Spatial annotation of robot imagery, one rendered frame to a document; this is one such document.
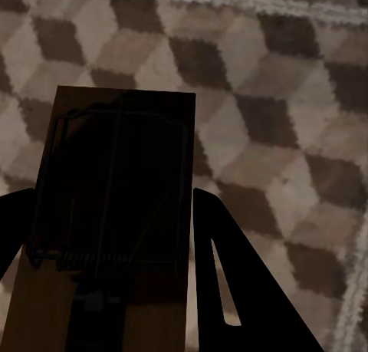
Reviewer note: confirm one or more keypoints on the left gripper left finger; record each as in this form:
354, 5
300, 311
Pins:
15, 220

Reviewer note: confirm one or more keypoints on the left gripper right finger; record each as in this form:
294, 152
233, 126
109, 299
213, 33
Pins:
269, 322

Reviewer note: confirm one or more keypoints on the mousetrap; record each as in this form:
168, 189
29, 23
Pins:
105, 265

